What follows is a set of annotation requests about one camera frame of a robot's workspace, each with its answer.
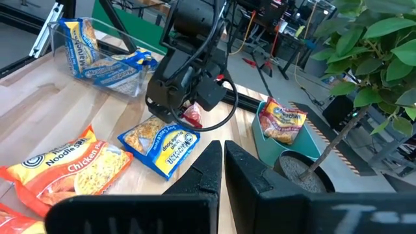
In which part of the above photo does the teal plastic bin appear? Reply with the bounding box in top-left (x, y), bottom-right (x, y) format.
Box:
top-left (251, 99), bottom-right (322, 168)

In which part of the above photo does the silver aluminium rail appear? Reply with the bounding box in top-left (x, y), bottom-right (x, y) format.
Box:
top-left (29, 2), bottom-right (64, 59)

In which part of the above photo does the red beef noodle packet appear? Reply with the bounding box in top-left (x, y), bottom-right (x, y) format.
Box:
top-left (181, 102), bottom-right (204, 128)
top-left (258, 96), bottom-right (308, 146)

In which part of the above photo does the black cluttered workbench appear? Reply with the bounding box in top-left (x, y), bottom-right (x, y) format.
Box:
top-left (227, 0), bottom-right (337, 82)

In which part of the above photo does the green floor board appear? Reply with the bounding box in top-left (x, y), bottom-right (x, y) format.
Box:
top-left (92, 0), bottom-right (170, 56)

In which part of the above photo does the black striped-edge floor mat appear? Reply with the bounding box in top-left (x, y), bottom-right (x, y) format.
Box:
top-left (288, 100), bottom-right (380, 178)

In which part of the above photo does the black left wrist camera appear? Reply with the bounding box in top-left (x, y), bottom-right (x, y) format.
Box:
top-left (194, 76), bottom-right (228, 112)

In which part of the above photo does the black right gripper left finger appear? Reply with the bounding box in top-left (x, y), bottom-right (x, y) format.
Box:
top-left (45, 140), bottom-right (224, 234)

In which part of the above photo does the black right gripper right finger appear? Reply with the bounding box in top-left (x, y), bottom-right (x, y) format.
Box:
top-left (224, 140), bottom-right (416, 234)

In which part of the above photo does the yellow hanging cable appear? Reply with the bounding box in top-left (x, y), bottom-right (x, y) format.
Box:
top-left (229, 11), bottom-right (257, 56)

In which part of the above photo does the clear plastic bin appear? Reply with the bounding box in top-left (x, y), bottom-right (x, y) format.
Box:
top-left (47, 16), bottom-right (163, 98)

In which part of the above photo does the orange chicken noodle packet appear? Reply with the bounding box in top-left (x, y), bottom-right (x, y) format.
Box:
top-left (0, 124), bottom-right (134, 218)
top-left (0, 203), bottom-right (46, 234)

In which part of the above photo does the blue soy sauce noodle packet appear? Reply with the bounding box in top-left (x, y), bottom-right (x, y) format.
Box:
top-left (117, 116), bottom-right (202, 181)
top-left (122, 47), bottom-right (159, 71)
top-left (59, 18), bottom-right (99, 79)
top-left (81, 57), bottom-right (146, 98)

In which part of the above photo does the potted green plant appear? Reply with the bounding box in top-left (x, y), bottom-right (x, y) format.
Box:
top-left (272, 0), bottom-right (416, 194)

